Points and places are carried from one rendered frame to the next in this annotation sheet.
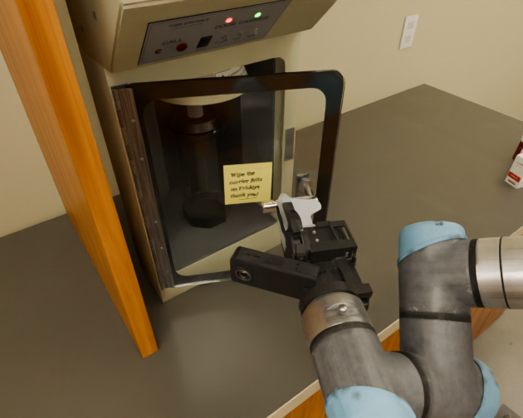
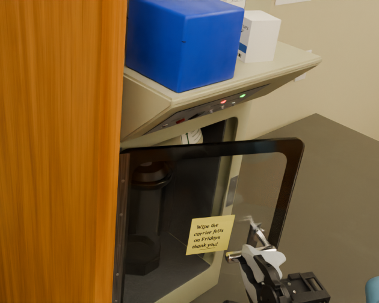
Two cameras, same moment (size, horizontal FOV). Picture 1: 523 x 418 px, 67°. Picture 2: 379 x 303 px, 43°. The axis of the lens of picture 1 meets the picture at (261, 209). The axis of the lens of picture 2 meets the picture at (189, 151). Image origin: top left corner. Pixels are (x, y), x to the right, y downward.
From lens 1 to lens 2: 0.27 m
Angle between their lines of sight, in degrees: 14
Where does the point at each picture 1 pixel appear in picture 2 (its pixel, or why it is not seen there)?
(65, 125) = (101, 196)
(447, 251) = not seen: outside the picture
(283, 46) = (239, 107)
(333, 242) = (309, 293)
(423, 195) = (337, 233)
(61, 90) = (106, 169)
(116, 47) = (141, 127)
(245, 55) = (210, 116)
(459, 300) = not seen: outside the picture
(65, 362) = not seen: outside the picture
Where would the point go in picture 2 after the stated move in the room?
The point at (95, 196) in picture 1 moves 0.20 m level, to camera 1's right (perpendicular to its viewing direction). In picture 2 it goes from (102, 257) to (252, 254)
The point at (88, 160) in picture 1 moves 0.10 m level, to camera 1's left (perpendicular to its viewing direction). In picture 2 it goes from (107, 225) to (21, 225)
